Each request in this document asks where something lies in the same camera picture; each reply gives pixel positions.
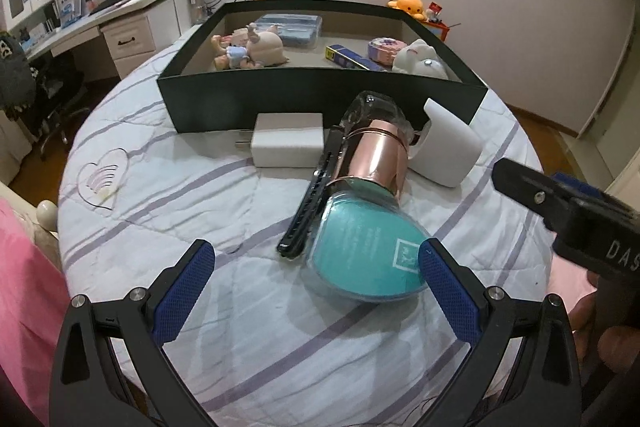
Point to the white round bedpost knob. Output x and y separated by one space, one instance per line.
47 213

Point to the orange octopus plush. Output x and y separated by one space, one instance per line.
407 4

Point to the black cardboard tray box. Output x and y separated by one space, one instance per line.
300 99

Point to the beige pig doll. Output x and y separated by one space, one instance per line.
267 47

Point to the black office chair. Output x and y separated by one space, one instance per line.
60 92

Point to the small pink doll figurine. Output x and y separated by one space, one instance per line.
232 54

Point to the grey printed jacket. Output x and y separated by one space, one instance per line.
15 72

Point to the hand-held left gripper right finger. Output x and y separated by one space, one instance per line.
450 297

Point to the small toy figure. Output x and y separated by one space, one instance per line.
436 11

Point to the white cat figurine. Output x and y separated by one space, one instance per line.
415 52

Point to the pink round toy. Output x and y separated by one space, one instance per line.
384 48

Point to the red printed storage box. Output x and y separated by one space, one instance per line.
440 29

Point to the clear plastic box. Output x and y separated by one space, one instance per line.
295 29

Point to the black comb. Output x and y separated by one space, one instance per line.
312 197

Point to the blue and white box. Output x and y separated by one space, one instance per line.
69 7

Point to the teal egg-shaped case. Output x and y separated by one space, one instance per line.
360 252

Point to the white desk with drawers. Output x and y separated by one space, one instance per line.
130 37

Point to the white power adapter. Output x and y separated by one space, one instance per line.
447 147

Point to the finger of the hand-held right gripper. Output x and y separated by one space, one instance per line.
525 187
575 183

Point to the blue pen box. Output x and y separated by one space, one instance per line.
350 57

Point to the white charger block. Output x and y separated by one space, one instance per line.
287 142

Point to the rose gold bottle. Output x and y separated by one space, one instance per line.
375 152

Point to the bottle with orange cap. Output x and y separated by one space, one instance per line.
196 2

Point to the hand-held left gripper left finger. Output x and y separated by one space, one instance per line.
182 294

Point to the pink bedsheet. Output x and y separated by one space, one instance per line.
25 307

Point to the person's right hand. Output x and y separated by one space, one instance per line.
620 349

